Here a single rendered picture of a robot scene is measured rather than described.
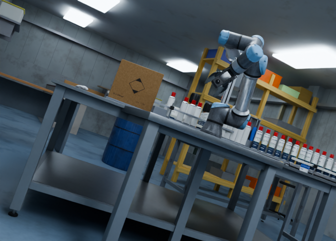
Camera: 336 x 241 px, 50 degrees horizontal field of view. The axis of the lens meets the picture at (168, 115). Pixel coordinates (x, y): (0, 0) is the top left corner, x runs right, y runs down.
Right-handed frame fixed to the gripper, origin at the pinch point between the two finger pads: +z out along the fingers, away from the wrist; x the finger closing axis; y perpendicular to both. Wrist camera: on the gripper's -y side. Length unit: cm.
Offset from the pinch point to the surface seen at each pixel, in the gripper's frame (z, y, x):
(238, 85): 45, 87, -3
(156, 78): 46, 19, 30
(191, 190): 60, 0, -43
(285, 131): 291, 480, -112
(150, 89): 51, 13, 26
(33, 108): 347, 86, 147
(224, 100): 55, 75, -6
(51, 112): 67, -48, 44
